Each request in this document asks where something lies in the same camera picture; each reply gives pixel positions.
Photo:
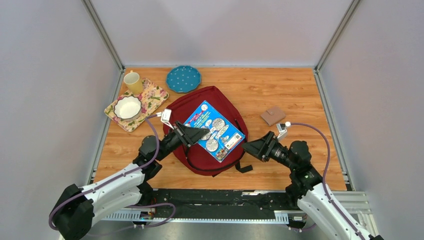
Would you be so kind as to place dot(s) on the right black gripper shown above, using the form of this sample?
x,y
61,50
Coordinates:
x,y
261,147

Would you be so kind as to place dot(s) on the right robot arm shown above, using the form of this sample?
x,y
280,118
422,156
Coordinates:
x,y
307,190

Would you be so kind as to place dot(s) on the blue polka dot plate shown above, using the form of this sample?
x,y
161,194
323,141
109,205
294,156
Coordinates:
x,y
183,79

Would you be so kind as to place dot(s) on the white scalloped bowl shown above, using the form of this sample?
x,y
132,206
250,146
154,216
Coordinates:
x,y
128,108

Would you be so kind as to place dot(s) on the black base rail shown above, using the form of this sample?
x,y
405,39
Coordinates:
x,y
223,206

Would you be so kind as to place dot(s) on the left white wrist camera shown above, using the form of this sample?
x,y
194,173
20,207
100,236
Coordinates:
x,y
165,117

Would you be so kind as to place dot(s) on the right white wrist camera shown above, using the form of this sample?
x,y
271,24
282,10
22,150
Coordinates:
x,y
282,128

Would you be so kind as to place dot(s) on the red backpack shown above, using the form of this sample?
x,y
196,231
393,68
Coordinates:
x,y
195,158

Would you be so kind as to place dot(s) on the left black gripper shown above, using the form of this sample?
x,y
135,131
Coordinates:
x,y
192,134

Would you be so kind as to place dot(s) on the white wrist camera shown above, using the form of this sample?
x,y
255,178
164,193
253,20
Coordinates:
x,y
282,128
165,117

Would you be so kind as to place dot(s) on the brown leather wallet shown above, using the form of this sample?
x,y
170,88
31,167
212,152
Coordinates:
x,y
273,115

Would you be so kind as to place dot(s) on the yellow mug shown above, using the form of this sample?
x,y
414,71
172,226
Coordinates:
x,y
133,82

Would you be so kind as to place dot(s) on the blue comic book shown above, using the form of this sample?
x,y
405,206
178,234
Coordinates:
x,y
223,136

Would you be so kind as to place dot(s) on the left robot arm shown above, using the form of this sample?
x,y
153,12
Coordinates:
x,y
78,209

